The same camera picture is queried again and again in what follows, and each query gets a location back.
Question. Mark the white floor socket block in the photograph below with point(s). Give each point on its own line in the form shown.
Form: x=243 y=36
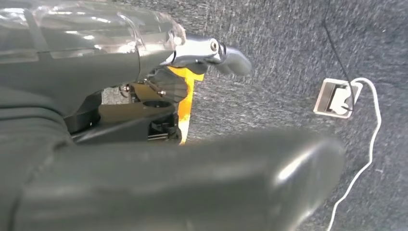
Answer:
x=325 y=98

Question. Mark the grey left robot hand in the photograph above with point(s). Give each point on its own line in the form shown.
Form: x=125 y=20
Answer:
x=79 y=63

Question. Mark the yellow floor tape square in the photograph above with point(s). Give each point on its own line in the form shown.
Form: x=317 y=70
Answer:
x=185 y=108

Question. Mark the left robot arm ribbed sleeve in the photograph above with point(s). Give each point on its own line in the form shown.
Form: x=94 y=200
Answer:
x=25 y=127

